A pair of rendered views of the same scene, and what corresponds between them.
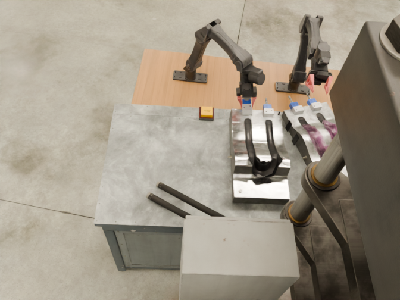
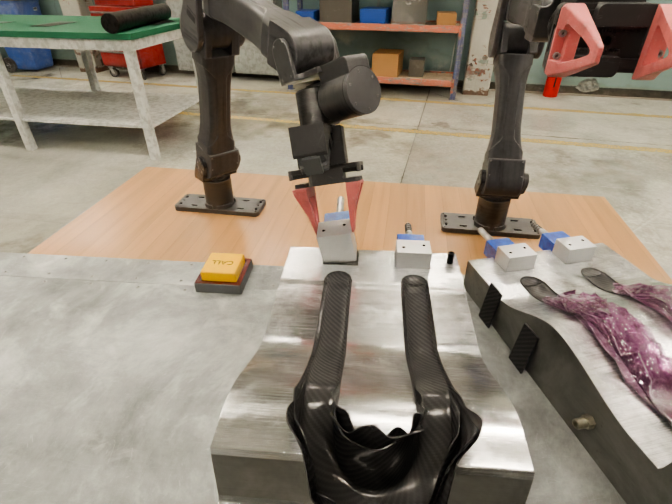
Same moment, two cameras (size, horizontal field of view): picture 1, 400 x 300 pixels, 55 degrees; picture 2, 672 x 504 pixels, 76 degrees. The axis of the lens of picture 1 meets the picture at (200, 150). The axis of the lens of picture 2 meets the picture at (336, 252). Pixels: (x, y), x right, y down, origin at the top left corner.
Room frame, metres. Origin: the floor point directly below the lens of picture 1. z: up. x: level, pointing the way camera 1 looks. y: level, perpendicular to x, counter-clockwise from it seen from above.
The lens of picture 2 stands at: (0.77, -0.31, 1.26)
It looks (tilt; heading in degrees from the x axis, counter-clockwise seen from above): 33 degrees down; 10
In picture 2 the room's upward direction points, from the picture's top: straight up
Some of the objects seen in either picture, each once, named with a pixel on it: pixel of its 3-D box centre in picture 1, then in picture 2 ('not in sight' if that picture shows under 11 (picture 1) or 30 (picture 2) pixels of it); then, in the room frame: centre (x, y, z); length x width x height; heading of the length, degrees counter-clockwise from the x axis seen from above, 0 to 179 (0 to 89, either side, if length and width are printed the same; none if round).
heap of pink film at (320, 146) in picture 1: (327, 137); (665, 332); (1.20, -0.63, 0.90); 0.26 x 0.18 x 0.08; 22
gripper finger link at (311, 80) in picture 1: (315, 84); (598, 46); (1.26, -0.48, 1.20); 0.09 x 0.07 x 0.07; 1
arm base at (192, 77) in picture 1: (190, 72); (218, 191); (1.60, 0.11, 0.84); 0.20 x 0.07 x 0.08; 91
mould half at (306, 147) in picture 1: (325, 142); (657, 359); (1.20, -0.64, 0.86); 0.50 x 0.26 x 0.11; 22
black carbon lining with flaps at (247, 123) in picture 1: (262, 143); (379, 347); (1.10, -0.30, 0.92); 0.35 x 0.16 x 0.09; 5
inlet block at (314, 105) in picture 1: (311, 101); (553, 241); (1.47, -0.58, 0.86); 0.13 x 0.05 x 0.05; 22
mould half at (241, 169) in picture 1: (258, 152); (368, 388); (1.09, -0.29, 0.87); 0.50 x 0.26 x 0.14; 5
